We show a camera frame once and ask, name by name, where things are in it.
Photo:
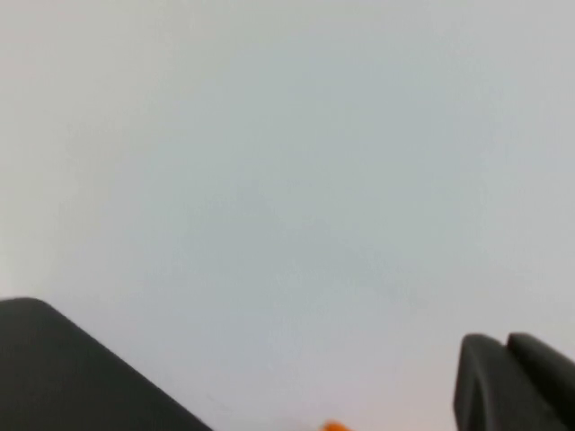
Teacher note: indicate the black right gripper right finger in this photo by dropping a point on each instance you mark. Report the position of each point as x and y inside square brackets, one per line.
[512, 386]

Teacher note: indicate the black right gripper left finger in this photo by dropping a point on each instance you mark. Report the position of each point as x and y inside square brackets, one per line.
[67, 372]

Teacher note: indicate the orange plastic cutlery holder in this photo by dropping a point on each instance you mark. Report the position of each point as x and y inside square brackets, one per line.
[337, 426]

